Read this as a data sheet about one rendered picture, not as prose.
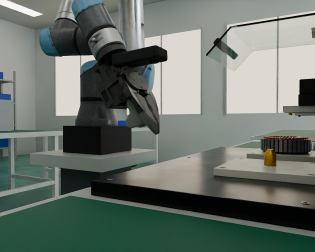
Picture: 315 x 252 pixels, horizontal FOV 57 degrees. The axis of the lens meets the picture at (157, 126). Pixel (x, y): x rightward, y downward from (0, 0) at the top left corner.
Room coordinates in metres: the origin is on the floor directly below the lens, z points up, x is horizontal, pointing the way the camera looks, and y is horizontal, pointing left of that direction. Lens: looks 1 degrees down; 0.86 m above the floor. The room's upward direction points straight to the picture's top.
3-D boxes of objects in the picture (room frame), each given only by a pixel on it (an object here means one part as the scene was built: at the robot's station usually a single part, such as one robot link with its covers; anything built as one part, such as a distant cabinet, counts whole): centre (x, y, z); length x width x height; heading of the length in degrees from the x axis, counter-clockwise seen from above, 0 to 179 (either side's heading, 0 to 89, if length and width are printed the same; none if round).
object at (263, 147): (0.70, -0.31, 0.80); 0.11 x 0.11 x 0.04
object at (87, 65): (1.05, 0.21, 1.01); 0.13 x 0.12 x 0.14; 80
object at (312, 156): (0.70, -0.31, 0.78); 0.15 x 0.15 x 0.01; 61
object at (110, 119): (1.05, 0.22, 0.89); 0.15 x 0.15 x 0.10
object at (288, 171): (0.49, -0.19, 0.78); 0.15 x 0.15 x 0.01; 61
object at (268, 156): (0.49, -0.19, 0.80); 0.02 x 0.02 x 0.03
